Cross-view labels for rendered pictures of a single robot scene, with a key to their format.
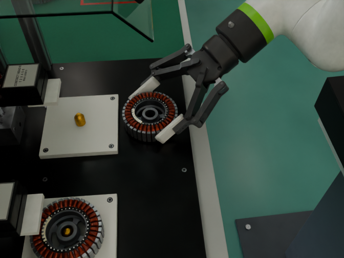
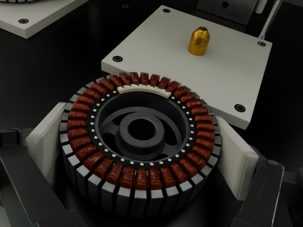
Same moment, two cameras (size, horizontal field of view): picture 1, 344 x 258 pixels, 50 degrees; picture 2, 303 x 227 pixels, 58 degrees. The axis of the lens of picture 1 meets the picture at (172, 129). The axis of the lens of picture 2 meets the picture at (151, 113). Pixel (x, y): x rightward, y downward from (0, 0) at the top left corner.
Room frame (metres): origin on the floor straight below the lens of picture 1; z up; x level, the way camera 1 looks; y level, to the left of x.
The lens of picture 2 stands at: (0.54, -0.07, 0.95)
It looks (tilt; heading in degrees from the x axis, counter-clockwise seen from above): 47 degrees down; 112
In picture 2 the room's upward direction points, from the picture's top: 11 degrees clockwise
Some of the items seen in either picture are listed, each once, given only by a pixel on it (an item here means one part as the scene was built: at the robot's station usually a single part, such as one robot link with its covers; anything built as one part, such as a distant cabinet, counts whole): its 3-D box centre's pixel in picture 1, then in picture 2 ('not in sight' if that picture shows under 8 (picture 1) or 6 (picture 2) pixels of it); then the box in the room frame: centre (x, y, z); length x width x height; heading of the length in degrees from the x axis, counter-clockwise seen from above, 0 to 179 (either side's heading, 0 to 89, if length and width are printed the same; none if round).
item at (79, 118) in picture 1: (79, 118); (199, 39); (0.48, 0.19, 0.80); 0.02 x 0.02 x 0.03
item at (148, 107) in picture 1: (150, 115); (140, 135); (0.49, 0.04, 0.79); 0.11 x 0.11 x 0.04
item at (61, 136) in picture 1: (81, 124); (195, 55); (0.48, 0.19, 0.78); 0.15 x 0.15 x 0.01; 4
